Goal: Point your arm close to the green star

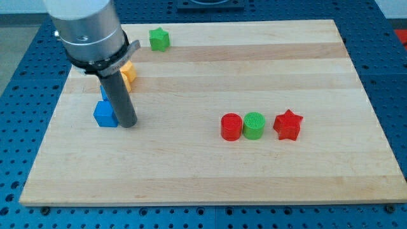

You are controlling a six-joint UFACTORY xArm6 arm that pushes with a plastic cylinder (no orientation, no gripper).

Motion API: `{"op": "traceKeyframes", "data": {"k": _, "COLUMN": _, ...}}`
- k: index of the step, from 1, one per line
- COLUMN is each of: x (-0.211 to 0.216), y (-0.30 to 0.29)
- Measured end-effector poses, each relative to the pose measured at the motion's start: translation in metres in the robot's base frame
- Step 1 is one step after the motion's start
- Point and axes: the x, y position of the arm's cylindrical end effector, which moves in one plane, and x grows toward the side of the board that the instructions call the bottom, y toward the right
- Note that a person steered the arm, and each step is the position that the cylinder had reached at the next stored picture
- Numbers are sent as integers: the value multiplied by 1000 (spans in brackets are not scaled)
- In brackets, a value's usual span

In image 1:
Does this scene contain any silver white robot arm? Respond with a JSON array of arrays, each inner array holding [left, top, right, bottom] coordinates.
[[43, 0, 141, 77]]

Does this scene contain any red star block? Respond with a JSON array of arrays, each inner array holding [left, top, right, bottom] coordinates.
[[273, 109, 303, 141]]

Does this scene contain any green star block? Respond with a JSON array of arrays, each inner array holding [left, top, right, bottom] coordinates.
[[149, 27, 170, 52]]

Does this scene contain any red cylinder block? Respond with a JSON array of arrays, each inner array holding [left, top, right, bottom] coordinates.
[[221, 113, 243, 141]]

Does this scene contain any wooden board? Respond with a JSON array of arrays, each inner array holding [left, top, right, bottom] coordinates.
[[20, 20, 406, 207]]

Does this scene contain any green cylinder block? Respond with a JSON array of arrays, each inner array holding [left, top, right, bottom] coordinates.
[[243, 112, 266, 140]]

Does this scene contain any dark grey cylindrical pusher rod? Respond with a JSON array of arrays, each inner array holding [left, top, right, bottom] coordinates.
[[98, 71, 137, 128]]

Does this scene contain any yellow block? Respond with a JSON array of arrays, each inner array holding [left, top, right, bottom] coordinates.
[[120, 61, 137, 92]]

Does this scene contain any blue cube block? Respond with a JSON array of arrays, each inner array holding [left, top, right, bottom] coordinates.
[[93, 101, 118, 127]]

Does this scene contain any blue block behind rod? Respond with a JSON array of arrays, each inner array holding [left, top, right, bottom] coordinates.
[[100, 85, 109, 101]]

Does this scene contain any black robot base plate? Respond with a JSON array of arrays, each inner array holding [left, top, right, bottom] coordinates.
[[175, 0, 245, 11]]

